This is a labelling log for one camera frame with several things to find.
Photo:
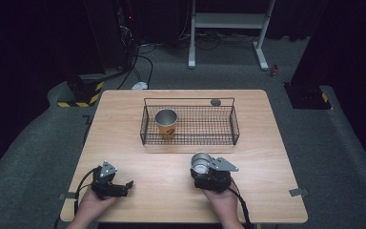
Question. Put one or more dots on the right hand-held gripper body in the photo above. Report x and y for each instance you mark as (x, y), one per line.
(216, 178)

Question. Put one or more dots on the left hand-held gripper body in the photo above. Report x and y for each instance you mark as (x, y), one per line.
(106, 184)

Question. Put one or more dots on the short silver metal cup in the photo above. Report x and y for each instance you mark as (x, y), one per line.
(201, 162)

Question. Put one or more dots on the orange-base metal cup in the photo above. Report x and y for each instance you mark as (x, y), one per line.
(166, 125)

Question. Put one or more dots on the person's right hand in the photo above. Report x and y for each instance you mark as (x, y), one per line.
(220, 200)

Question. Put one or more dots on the person's left hand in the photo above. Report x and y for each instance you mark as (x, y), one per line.
(93, 205)

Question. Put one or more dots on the grey tape strip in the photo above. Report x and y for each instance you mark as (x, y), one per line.
(298, 192)
(68, 195)

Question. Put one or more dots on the grey round basket tag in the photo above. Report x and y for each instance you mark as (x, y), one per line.
(215, 102)

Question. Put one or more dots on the black yellow striped base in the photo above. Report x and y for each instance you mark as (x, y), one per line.
(82, 92)
(308, 97)

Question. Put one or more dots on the white power adapter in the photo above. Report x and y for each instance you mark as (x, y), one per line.
(139, 85)

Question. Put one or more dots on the small red object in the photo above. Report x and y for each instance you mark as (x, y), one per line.
(274, 70)

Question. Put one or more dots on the white metal stand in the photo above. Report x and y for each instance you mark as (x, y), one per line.
(228, 20)

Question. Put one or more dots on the dark equipment rack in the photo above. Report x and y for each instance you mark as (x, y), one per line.
(124, 31)

